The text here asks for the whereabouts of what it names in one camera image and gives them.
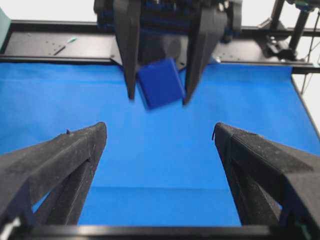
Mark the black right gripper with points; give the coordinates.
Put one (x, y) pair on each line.
(205, 22)

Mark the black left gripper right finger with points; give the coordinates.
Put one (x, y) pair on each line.
(271, 183)

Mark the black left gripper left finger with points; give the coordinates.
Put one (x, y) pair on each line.
(48, 183)

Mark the blue block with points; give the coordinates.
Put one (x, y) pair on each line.
(160, 83)

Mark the blue table cloth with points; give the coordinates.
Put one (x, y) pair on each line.
(159, 167)

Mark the teal backdrop curtain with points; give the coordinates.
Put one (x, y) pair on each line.
(5, 23)

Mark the black camera stand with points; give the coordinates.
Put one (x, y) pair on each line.
(277, 40)

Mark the teal handled small tool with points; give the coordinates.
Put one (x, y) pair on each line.
(62, 47)

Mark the black aluminium table frame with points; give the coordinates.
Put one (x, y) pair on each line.
(35, 41)

